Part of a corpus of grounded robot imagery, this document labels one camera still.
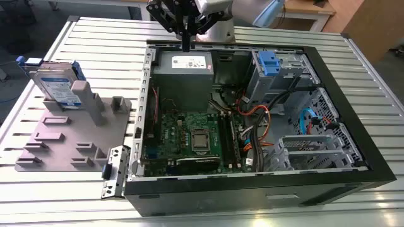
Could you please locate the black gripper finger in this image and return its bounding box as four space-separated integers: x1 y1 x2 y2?
145 0 188 52
186 9 228 52

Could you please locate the hard disk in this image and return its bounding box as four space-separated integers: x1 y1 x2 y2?
14 56 88 110

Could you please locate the metal disk bay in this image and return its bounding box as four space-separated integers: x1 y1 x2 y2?
277 134 358 171

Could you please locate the blue drive carrier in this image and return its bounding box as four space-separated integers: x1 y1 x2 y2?
257 51 281 77

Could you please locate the grey power supply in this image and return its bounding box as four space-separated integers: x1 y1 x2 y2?
150 51 214 113

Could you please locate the metal drive cage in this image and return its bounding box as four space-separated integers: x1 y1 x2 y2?
245 51 321 112

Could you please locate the wooden desk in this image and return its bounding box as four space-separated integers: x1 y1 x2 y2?
277 0 337 33

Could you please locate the black CPU socket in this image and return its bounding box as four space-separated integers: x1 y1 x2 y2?
188 127 213 155

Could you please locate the black office chair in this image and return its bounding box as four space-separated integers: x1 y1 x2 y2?
0 0 37 55

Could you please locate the silver CPU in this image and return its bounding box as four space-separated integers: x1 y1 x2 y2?
190 133 210 148

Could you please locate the green motherboard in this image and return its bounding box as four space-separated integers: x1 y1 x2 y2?
140 112 253 175

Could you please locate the wooden cabinet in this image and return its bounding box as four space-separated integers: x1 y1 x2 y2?
342 0 404 64

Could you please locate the grey parts rack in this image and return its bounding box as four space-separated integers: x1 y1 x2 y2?
13 80 133 173

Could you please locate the black graphics card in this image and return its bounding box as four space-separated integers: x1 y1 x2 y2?
174 156 221 172

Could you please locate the black PC case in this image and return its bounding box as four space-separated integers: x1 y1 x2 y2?
122 39 397 211

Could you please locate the white desk frame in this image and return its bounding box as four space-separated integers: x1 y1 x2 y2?
46 0 152 22

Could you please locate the black yellow wire bundle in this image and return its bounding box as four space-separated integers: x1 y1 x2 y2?
208 84 241 114

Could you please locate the thin red wire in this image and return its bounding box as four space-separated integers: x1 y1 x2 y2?
150 87 158 124

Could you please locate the orange red wire bundle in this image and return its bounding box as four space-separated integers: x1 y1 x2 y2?
237 105 274 152

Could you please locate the light blue flat wire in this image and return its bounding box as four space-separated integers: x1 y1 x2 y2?
298 107 320 136

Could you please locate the black cable bundle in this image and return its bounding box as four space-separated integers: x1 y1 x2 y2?
252 86 316 172

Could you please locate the metal card retention bracket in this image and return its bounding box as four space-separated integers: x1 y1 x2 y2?
100 144 130 200

